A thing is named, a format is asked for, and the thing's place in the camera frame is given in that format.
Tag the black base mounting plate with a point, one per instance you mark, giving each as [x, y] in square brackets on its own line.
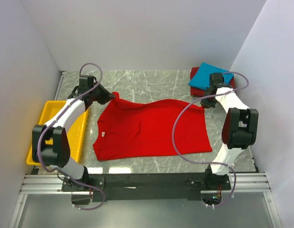
[155, 186]

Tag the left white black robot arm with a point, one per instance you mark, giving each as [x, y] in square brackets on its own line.
[74, 172]

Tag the folded dark red t-shirt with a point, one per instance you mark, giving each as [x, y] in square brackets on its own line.
[198, 92]

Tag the aluminium extrusion rail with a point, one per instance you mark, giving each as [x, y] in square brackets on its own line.
[240, 182]

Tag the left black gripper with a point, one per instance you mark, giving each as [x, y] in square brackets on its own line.
[107, 96]

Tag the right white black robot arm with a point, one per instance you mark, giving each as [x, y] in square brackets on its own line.
[239, 129]

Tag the yellow plastic tray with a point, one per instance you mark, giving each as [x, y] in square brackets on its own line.
[73, 133]

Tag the folded blue t-shirt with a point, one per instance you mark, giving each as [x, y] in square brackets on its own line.
[201, 79]

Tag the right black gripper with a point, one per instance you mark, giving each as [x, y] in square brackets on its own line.
[205, 104]

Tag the bright red t-shirt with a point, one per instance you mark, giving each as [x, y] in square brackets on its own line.
[128, 130]

